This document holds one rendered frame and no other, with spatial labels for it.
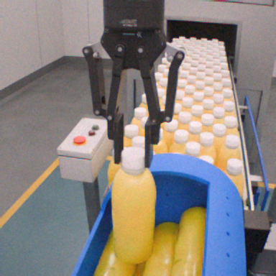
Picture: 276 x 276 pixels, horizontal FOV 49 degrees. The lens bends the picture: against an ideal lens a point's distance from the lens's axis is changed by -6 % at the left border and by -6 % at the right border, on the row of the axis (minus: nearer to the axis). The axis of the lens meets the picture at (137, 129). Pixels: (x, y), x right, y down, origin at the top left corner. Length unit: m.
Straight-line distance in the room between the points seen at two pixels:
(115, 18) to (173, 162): 0.29
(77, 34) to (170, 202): 4.91
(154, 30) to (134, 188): 0.23
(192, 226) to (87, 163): 0.40
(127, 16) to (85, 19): 4.96
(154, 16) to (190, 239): 0.35
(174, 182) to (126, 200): 0.17
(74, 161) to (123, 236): 0.40
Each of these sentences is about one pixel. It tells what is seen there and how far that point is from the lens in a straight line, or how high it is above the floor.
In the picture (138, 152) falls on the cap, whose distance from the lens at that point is 0.47.
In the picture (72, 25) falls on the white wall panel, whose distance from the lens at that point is 5.45.
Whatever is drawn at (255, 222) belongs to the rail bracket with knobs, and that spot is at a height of 1.00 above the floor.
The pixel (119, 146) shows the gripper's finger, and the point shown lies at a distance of 0.46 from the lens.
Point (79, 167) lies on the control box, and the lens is 0.89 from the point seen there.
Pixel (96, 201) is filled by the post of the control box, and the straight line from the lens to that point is 1.07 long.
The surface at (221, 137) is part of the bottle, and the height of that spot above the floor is 1.08.
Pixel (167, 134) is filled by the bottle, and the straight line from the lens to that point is 0.98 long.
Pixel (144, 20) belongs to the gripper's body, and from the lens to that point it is 0.37.
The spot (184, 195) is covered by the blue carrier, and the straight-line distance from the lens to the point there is 0.64.
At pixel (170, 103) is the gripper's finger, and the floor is 1.39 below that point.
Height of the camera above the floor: 1.55
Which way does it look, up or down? 28 degrees down
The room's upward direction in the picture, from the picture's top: straight up
